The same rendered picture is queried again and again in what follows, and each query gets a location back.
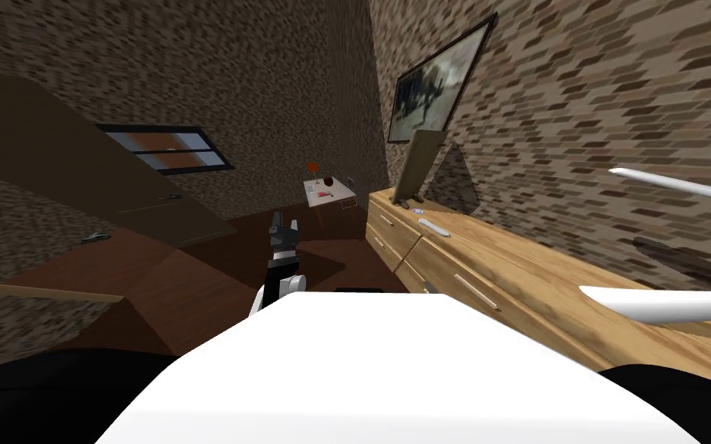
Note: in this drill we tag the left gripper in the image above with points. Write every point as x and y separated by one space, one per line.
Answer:
284 239

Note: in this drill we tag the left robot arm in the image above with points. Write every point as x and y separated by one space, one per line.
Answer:
282 281

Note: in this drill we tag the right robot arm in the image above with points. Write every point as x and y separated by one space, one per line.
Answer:
688 407

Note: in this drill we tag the small white table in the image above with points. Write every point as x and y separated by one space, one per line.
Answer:
329 192

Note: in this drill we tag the black framed window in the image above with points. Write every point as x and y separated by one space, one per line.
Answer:
167 149

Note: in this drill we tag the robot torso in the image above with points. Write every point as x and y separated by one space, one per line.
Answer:
380 370

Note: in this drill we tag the light wooden sideboard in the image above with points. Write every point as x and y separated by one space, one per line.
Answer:
516 271

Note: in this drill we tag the dark brown door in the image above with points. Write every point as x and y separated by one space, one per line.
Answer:
53 154

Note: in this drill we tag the dark framed wall picture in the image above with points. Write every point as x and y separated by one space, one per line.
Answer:
432 86

